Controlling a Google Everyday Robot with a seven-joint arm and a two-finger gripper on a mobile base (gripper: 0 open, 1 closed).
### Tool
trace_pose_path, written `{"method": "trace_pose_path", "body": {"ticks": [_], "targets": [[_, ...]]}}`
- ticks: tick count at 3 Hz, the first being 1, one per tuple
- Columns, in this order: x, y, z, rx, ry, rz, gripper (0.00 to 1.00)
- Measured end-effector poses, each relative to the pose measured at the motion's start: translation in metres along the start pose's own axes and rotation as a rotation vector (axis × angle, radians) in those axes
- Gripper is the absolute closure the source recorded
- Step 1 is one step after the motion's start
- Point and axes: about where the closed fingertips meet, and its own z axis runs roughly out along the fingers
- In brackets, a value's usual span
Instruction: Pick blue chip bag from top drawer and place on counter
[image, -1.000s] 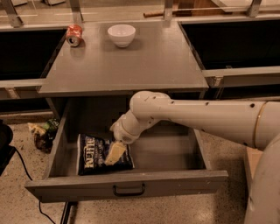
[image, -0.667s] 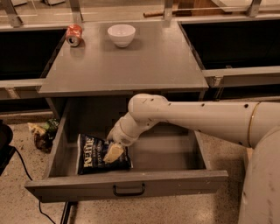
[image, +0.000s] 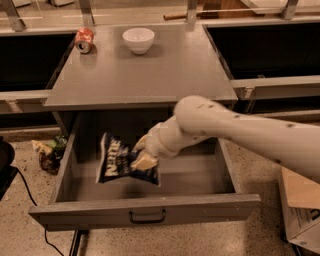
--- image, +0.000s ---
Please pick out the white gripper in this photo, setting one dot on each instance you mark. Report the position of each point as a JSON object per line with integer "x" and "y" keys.
{"x": 155, "y": 141}

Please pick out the blue Kettle chip bag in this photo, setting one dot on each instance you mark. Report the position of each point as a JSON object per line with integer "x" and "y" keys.
{"x": 116, "y": 159}

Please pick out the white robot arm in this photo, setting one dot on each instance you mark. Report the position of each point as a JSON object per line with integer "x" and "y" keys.
{"x": 293, "y": 145}

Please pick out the grey open drawer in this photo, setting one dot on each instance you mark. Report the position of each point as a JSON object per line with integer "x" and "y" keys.
{"x": 197, "y": 186}

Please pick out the grey cabinet counter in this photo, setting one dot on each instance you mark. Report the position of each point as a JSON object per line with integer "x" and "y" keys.
{"x": 122, "y": 92}

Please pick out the black pole under drawer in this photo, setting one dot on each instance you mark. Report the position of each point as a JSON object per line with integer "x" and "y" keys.
{"x": 79, "y": 243}

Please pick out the crumpled snack bags on floor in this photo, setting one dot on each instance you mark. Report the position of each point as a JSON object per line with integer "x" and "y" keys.
{"x": 50, "y": 154}

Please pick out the white ceramic bowl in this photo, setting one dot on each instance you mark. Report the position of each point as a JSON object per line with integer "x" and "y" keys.
{"x": 138, "y": 40}

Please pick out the orange soda can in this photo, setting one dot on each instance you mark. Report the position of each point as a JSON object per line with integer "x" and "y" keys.
{"x": 84, "y": 40}

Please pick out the wooden stick in background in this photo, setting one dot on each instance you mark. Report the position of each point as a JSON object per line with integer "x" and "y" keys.
{"x": 168, "y": 17}

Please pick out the black object at left edge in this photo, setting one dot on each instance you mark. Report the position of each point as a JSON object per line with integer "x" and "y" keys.
{"x": 7, "y": 171}

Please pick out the cardboard box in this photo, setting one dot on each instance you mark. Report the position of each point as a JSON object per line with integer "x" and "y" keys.
{"x": 300, "y": 199}

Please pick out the black drawer handle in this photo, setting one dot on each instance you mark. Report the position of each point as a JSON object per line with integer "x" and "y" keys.
{"x": 146, "y": 219}

